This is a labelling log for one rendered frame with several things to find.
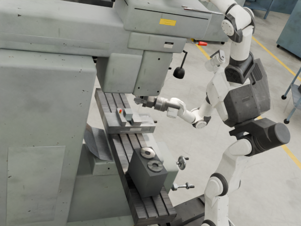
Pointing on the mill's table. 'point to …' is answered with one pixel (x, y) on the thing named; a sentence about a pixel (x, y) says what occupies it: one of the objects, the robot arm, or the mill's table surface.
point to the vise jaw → (136, 120)
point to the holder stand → (147, 171)
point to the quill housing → (152, 73)
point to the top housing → (164, 17)
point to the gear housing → (156, 42)
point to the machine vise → (130, 129)
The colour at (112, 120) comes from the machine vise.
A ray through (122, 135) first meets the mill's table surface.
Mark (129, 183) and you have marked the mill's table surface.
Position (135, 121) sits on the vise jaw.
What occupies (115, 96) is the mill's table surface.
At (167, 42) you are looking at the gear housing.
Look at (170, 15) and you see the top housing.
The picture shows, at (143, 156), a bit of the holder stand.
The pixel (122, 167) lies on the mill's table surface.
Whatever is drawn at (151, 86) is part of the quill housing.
